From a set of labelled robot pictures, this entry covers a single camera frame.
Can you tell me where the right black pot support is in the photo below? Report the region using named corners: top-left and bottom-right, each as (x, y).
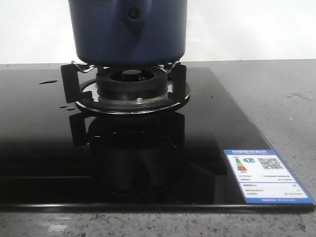
top-left (61, 61), bottom-right (190, 115)

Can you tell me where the blue pot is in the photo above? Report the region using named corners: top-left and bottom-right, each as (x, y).
top-left (69, 0), bottom-right (187, 67)

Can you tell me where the right black burner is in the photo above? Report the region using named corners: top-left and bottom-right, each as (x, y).
top-left (96, 66), bottom-right (168, 100)

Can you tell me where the black glass gas stove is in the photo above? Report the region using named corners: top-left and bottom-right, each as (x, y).
top-left (0, 68), bottom-right (316, 213)

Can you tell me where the blue energy label sticker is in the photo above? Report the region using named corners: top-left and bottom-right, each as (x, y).
top-left (224, 150), bottom-right (315, 204)

